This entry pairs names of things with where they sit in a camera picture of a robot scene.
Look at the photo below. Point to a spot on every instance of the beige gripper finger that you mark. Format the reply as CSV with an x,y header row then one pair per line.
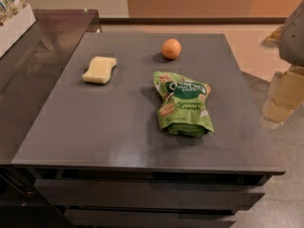
x,y
285,95

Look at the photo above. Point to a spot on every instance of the green rice chip bag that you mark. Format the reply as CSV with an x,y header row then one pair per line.
x,y
183,110

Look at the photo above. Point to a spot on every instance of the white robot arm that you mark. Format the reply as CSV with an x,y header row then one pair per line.
x,y
290,38

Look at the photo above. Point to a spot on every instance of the yellow sponge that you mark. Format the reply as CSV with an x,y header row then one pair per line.
x,y
99,70

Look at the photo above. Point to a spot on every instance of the orange fruit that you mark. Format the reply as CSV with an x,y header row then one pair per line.
x,y
171,49

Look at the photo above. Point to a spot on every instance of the grey drawer cabinet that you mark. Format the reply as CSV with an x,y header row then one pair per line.
x,y
97,152

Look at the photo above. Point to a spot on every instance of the dark side counter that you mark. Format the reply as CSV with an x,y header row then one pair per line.
x,y
31,68

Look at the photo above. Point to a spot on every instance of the white box of snacks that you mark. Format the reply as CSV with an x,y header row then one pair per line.
x,y
16,17

